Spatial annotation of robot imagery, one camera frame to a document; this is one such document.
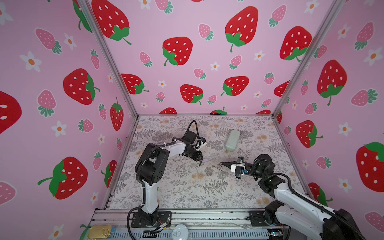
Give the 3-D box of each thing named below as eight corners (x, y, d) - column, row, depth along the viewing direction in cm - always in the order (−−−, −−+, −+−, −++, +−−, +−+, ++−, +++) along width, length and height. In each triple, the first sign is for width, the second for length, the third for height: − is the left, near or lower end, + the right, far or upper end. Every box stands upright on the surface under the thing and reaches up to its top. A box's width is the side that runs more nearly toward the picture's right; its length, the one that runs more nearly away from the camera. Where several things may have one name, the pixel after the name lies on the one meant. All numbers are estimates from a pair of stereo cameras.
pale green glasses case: (223, 149, 103) (224, 146, 100) (229, 131, 114) (230, 128, 111) (234, 152, 101) (235, 150, 98) (239, 134, 112) (241, 131, 109)
